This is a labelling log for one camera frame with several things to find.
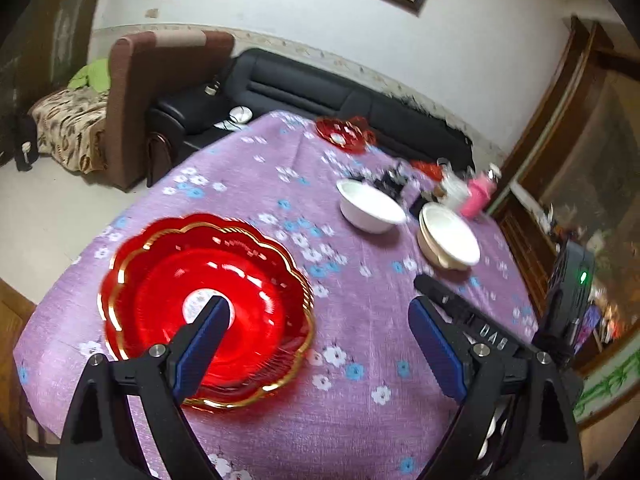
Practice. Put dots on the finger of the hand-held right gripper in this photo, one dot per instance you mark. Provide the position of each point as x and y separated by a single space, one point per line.
450 305

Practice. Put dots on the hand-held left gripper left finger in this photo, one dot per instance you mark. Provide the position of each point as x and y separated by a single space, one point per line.
205 345

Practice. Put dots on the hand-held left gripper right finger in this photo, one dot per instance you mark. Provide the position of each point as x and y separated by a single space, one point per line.
435 355

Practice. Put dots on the large cream plastic bowl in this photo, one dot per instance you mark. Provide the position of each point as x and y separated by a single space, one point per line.
450 240
430 256

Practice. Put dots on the small white bowl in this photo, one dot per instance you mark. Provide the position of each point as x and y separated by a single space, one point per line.
370 205

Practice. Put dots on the green printed panel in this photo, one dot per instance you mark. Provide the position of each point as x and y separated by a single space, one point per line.
605 385

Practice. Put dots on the pink knit-sleeved bottle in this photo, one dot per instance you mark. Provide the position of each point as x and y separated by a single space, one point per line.
475 200

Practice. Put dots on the black round device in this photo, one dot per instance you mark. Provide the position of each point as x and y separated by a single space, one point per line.
392 182

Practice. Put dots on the red plastic bag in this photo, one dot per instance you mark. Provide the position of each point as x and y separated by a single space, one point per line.
427 166

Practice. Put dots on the purple floral tablecloth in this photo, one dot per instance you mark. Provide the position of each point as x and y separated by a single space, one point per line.
280 185

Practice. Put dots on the light wooden chair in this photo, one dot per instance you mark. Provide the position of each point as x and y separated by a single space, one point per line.
12 310

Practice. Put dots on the white dish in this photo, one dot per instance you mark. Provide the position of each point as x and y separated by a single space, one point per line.
240 114

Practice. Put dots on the white plug adapter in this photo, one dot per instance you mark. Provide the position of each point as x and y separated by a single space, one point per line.
211 89

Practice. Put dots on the leaf patterned blanket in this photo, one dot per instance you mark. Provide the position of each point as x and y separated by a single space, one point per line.
70 125

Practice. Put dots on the black leather sofa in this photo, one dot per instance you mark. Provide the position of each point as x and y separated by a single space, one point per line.
300 90

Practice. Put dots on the brown armchair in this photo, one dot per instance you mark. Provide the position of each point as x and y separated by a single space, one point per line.
145 85

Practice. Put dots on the black bag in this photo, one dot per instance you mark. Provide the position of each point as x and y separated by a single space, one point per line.
22 140

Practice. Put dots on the green cloth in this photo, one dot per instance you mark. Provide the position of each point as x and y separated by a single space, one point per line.
90 75

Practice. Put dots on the wooden door frame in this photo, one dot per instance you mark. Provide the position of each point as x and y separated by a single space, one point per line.
550 110

